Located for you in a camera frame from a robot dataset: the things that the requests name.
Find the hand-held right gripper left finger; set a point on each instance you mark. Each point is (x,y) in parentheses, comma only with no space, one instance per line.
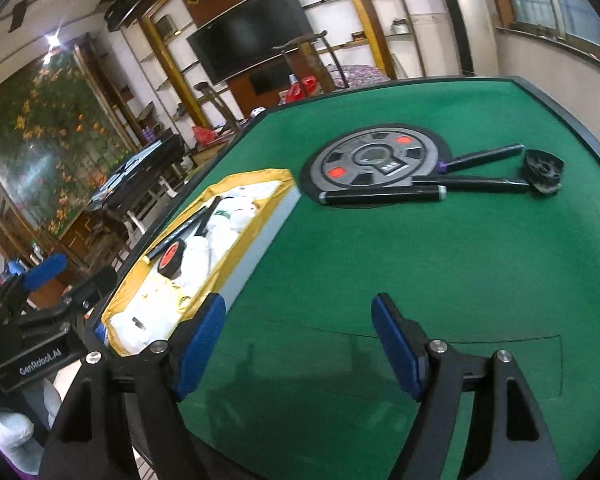
(202,340)

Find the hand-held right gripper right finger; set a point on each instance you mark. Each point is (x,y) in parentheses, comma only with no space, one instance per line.
(392,340)

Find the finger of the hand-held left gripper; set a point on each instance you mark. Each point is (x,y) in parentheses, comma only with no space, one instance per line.
(92,285)
(45,270)

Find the white plastic bottle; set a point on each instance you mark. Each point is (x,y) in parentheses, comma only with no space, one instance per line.
(245,205)
(207,257)

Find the round black red-centred container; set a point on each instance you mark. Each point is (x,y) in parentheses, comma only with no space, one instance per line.
(171,259)

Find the white foam box yellow tape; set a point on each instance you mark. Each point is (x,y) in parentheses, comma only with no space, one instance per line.
(275,220)

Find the person's left hand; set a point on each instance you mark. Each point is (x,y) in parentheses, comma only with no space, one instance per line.
(12,435)

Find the green felt mahjong table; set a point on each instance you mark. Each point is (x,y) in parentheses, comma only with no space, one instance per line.
(430,270)

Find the black mahjong table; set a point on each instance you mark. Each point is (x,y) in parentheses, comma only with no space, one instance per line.
(140,170)

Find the black marker grey caps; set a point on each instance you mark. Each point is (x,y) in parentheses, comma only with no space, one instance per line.
(380,195)

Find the slim black marker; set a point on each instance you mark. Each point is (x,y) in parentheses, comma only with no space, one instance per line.
(472,184)

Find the round grey table control panel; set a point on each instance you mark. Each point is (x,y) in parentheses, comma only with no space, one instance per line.
(375,160)

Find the small red plastic bag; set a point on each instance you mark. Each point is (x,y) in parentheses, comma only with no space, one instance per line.
(203,135)

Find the black marker purple band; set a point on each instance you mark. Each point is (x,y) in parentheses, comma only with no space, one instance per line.
(485,156)

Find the round black ribbed cap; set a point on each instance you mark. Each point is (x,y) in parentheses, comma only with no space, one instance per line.
(544,171)

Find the ceiling light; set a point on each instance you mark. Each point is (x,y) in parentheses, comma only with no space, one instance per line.
(54,41)

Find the patterned purple cushion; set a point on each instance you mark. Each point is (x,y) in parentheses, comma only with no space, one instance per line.
(360,75)

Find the black flat television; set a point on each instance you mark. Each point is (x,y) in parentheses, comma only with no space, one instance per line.
(252,30)

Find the standing air conditioner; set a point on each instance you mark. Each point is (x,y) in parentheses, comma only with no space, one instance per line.
(467,15)

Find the orange flower wall mural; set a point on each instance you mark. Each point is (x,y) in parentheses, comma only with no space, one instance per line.
(45,150)

